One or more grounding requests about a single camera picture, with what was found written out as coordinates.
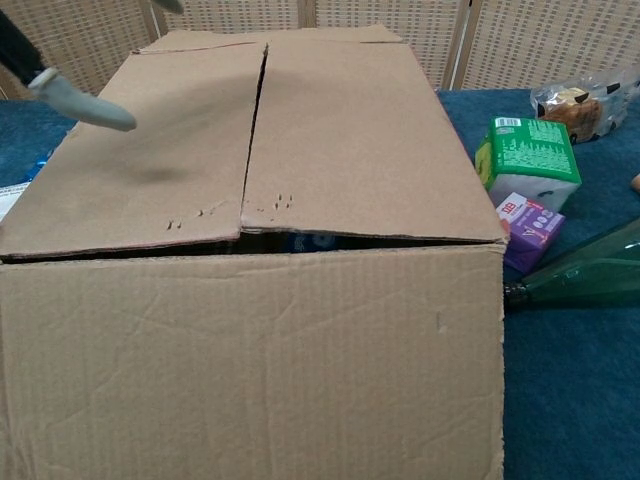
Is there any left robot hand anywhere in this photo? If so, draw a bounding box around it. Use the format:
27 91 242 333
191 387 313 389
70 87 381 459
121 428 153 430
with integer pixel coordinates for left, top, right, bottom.
0 0 186 133

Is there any green tissue box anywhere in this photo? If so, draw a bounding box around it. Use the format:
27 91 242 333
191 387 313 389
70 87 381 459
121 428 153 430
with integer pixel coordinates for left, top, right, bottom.
474 115 582 211

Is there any white and blue food bag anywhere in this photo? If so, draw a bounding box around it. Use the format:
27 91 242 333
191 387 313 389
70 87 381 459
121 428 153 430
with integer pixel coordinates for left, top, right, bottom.
0 147 59 224

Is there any red cardboard box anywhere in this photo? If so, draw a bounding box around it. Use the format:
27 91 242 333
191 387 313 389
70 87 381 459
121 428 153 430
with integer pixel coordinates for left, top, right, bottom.
0 27 511 480

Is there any woven folding screen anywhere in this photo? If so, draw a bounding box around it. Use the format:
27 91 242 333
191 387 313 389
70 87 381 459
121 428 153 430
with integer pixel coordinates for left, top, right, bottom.
0 0 640 100

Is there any green glass bottle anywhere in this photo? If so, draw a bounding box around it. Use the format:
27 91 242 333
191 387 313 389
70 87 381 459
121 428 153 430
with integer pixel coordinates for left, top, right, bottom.
502 215 640 312

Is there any blue tablecloth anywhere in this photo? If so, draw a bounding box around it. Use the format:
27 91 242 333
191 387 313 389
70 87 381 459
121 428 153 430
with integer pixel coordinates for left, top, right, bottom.
0 88 640 480

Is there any small purple box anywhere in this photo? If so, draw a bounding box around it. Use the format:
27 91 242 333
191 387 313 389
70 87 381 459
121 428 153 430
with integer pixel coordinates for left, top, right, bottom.
494 192 566 275

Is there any bagged bread in clear plastic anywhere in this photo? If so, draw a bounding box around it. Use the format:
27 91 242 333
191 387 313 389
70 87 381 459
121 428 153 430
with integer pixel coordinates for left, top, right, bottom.
529 67 640 146

